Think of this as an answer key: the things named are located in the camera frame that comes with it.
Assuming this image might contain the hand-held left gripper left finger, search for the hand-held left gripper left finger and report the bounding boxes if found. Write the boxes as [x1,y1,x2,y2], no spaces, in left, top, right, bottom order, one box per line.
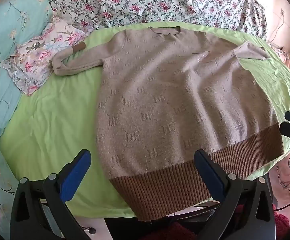
[10,149,92,240]

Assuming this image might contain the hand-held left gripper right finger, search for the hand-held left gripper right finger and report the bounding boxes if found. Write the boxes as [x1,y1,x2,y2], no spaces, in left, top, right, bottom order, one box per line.
[194,149,277,240]

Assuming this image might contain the beige knitted sweater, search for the beige knitted sweater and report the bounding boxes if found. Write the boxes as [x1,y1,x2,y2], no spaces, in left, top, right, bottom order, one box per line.
[52,26,285,222]

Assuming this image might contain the pink patterned cloth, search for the pink patterned cloth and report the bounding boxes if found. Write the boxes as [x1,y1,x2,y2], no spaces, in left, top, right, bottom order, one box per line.
[267,41,290,230]

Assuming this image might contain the light green bed sheet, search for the light green bed sheet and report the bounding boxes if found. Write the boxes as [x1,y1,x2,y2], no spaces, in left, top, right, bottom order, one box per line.
[0,21,290,218]

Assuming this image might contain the pastel floral ruffled pillow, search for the pastel floral ruffled pillow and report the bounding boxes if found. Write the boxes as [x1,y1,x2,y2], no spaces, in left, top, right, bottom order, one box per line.
[2,17,93,97]

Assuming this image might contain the teal floral blanket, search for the teal floral blanket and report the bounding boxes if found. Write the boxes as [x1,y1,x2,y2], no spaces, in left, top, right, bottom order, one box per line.
[0,0,60,233]

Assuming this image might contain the white quilt with pink flowers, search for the white quilt with pink flowers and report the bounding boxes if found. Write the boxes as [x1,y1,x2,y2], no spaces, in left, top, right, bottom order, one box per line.
[49,0,268,42]

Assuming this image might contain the thin wall cable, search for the thin wall cable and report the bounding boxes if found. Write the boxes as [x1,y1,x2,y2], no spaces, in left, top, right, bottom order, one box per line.
[267,15,285,43]

